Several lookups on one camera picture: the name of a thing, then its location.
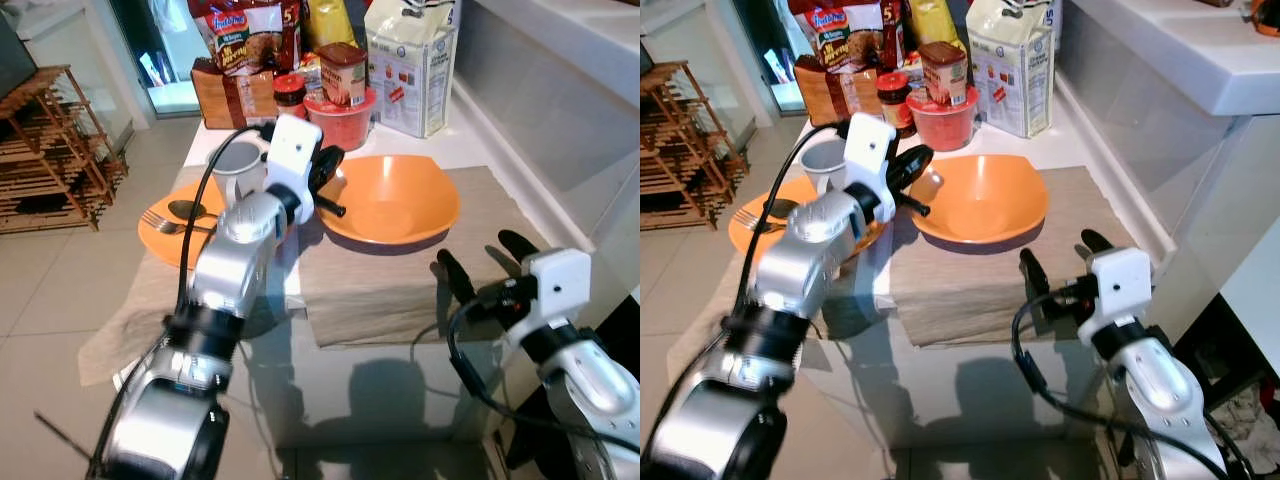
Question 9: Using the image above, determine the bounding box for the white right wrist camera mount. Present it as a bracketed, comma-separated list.
[505, 248, 593, 346]
[1078, 247, 1153, 346]

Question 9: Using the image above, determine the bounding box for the yellow package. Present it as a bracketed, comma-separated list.
[905, 0, 961, 49]
[303, 0, 358, 51]

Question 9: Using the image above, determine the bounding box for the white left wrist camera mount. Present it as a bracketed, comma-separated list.
[840, 113, 898, 226]
[262, 113, 324, 226]

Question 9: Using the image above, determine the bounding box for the orange bowl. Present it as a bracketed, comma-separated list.
[905, 153, 1051, 246]
[318, 153, 463, 247]

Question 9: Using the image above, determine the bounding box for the grey mug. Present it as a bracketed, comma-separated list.
[800, 138, 851, 196]
[207, 140, 273, 206]

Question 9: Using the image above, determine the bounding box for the wooden slatted rack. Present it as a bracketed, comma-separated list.
[0, 65, 129, 236]
[640, 62, 749, 231]

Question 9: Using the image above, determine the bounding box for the white patterned cloth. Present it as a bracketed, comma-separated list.
[1205, 383, 1280, 466]

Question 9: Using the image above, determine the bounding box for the brown tin can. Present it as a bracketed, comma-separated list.
[317, 42, 369, 108]
[918, 42, 969, 108]

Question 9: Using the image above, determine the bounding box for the white flour bag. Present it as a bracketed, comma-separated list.
[965, 0, 1063, 139]
[363, 0, 461, 139]

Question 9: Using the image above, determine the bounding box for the red plastic bowl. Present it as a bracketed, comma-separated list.
[905, 85, 981, 153]
[303, 85, 379, 153]

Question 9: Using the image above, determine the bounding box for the dark jar red lid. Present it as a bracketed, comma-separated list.
[875, 72, 913, 136]
[272, 72, 309, 119]

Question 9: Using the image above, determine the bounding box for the red brown snack bag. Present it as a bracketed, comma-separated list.
[788, 0, 901, 73]
[188, 0, 301, 76]

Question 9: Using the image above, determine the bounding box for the white table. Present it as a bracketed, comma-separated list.
[700, 95, 1251, 451]
[115, 95, 626, 451]

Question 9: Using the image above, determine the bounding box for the orange plate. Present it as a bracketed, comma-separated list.
[137, 178, 301, 269]
[728, 178, 891, 263]

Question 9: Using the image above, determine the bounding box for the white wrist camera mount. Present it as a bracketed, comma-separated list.
[505, 248, 593, 346]
[262, 113, 324, 226]
[840, 113, 898, 226]
[1078, 247, 1153, 346]

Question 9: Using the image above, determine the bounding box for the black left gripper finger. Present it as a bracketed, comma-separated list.
[888, 144, 934, 193]
[309, 146, 346, 194]

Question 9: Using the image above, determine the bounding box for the black monitor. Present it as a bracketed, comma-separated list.
[0, 12, 41, 101]

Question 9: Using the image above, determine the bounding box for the metal fork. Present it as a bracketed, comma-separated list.
[733, 208, 796, 233]
[140, 208, 216, 237]

